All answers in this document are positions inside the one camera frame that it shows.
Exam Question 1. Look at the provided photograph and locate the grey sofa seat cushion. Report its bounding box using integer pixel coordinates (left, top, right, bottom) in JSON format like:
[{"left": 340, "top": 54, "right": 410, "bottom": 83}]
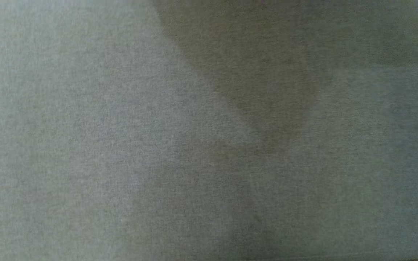
[{"left": 0, "top": 0, "right": 418, "bottom": 261}]

